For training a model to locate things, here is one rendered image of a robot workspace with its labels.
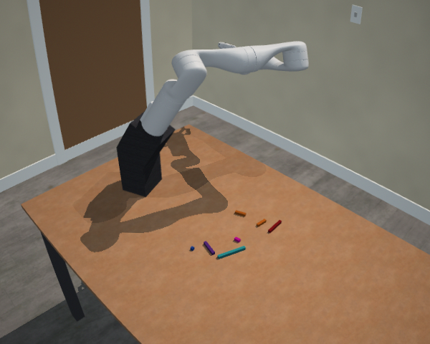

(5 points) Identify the dark red rod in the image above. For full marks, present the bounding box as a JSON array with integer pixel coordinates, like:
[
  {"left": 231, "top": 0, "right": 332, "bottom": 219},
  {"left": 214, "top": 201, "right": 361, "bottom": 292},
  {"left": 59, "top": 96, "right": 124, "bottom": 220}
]
[{"left": 268, "top": 220, "right": 282, "bottom": 233}]

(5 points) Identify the purple rod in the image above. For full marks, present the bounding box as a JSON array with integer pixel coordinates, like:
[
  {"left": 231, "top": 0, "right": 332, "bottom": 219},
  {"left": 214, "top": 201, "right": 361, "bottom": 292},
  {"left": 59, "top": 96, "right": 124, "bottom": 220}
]
[{"left": 204, "top": 242, "right": 215, "bottom": 255}]

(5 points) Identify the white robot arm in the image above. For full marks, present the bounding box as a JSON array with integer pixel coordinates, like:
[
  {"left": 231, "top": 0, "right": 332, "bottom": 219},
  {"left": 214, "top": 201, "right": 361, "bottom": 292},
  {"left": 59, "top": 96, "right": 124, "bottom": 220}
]
[{"left": 140, "top": 42, "right": 308, "bottom": 136}]

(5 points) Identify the turquoise rod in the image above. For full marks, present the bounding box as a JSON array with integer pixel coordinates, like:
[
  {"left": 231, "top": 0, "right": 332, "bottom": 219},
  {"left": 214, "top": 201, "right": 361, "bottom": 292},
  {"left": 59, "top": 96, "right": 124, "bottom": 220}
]
[{"left": 217, "top": 246, "right": 246, "bottom": 259}]

